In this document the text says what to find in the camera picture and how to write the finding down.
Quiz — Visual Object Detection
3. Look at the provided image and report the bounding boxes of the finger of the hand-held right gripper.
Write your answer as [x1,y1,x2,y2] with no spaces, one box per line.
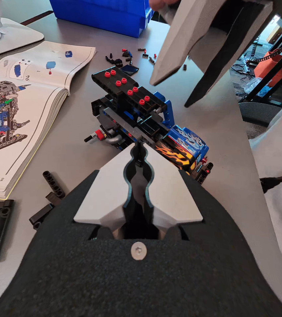
[150,0,242,86]
[184,1,273,108]

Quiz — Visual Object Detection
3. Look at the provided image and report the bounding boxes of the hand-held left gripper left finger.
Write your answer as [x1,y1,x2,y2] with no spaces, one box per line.
[74,143,137,239]

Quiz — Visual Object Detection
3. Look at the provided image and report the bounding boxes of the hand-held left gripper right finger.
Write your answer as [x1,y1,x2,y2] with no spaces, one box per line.
[141,143,203,239]

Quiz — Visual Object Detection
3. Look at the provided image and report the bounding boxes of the lego truck model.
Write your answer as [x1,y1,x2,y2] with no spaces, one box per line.
[84,66,214,185]

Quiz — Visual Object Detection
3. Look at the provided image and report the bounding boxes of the long black lego beam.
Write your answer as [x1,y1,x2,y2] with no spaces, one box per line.
[42,171,66,199]

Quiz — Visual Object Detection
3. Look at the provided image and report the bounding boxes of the dark square lego tile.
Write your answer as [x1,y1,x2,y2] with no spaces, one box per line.
[119,64,139,76]

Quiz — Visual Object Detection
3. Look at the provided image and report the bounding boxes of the short black lego beam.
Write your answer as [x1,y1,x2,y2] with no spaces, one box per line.
[29,203,55,230]

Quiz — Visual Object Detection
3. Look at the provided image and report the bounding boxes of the scatter of small lego pieces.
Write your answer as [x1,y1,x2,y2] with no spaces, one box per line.
[105,47,188,71]

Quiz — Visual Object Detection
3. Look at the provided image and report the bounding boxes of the person's right hand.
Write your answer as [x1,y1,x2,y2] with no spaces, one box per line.
[149,0,181,11]

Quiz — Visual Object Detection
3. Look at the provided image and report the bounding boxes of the orange plastic container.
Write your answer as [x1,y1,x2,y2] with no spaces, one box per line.
[254,48,282,87]

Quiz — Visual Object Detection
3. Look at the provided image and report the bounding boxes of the blue plastic bin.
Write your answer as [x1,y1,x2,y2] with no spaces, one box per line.
[49,0,154,38]

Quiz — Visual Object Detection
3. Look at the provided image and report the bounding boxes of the person's light sweatshirt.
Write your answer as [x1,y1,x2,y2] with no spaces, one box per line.
[249,98,282,317]

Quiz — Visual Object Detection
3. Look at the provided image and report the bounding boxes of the open instruction booklet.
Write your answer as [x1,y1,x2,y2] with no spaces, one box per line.
[0,41,97,200]

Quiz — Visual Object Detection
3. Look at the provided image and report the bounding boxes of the tabletop document stand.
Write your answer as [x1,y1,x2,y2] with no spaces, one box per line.
[0,0,45,60]

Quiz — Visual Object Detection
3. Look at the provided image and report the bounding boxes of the black strap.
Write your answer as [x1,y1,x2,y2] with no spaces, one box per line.
[259,168,282,194]

